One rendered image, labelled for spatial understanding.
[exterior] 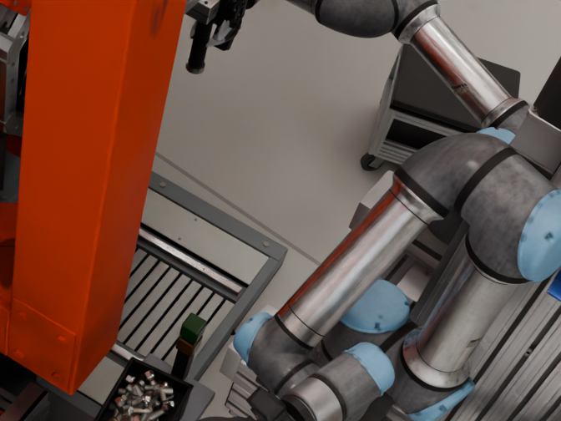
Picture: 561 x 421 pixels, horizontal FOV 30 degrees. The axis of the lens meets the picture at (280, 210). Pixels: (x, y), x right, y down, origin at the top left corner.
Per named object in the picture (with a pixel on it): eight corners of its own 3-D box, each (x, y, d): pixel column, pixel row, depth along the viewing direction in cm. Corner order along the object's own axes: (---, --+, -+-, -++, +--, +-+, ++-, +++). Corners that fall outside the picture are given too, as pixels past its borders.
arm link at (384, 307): (355, 302, 189) (377, 256, 179) (406, 356, 184) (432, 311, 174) (307, 333, 182) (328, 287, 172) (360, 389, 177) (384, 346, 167)
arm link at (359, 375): (387, 399, 146) (406, 367, 140) (332, 440, 140) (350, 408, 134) (349, 359, 149) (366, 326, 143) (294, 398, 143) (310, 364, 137)
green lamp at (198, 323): (188, 322, 214) (191, 311, 211) (204, 332, 213) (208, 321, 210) (178, 335, 211) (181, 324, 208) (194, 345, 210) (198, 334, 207)
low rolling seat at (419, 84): (356, 172, 342) (387, 98, 317) (373, 102, 366) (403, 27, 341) (479, 213, 343) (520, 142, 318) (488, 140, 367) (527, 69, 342)
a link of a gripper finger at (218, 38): (209, 29, 233) (224, 7, 240) (204, 49, 238) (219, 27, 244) (221, 34, 233) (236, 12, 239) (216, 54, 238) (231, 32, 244)
